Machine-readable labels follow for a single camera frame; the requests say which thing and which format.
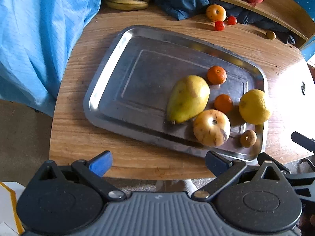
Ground small brown kiwi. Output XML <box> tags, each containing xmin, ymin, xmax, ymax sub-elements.
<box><xmin>240</xmin><ymin>129</ymin><xmax>257</xmax><ymax>148</ymax></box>

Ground orange mandarin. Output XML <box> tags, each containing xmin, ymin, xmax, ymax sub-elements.
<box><xmin>207</xmin><ymin>65</ymin><xmax>227</xmax><ymax>85</ymax></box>
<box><xmin>214</xmin><ymin>94</ymin><xmax>233</xmax><ymax>114</ymax></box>

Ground dark blue jacket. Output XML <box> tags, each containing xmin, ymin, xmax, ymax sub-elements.
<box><xmin>149</xmin><ymin>0</ymin><xmax>297</xmax><ymax>45</ymax></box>

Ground pale spotted apple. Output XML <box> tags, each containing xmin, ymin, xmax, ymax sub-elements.
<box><xmin>193</xmin><ymin>109</ymin><xmax>231</xmax><ymax>147</ymax></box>

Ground red cherry tomato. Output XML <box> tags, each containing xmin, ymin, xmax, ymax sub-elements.
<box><xmin>226</xmin><ymin>16</ymin><xmax>237</xmax><ymax>25</ymax></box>
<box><xmin>215</xmin><ymin>20</ymin><xmax>225</xmax><ymax>31</ymax></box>

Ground orange yellow persimmon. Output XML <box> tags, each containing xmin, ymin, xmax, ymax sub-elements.
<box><xmin>206</xmin><ymin>4</ymin><xmax>226</xmax><ymax>22</ymax></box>

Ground yellow lemon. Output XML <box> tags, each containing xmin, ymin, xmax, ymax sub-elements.
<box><xmin>239</xmin><ymin>89</ymin><xmax>271</xmax><ymax>125</ymax></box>

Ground green red mango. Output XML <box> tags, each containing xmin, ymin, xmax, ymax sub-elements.
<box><xmin>166</xmin><ymin>75</ymin><xmax>210</xmax><ymax>124</ymax></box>

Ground yellow bananas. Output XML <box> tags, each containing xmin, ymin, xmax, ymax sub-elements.
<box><xmin>104</xmin><ymin>0</ymin><xmax>149</xmax><ymax>11</ymax></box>

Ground light blue garment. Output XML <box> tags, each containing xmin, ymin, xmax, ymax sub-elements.
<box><xmin>0</xmin><ymin>0</ymin><xmax>101</xmax><ymax>116</ymax></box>

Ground small brown longan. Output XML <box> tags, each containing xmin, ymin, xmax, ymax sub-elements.
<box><xmin>266</xmin><ymin>31</ymin><xmax>276</xmax><ymax>40</ymax></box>

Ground steel rectangular tray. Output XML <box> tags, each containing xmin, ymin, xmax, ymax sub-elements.
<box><xmin>83</xmin><ymin>25</ymin><xmax>269</xmax><ymax>163</ymax></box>

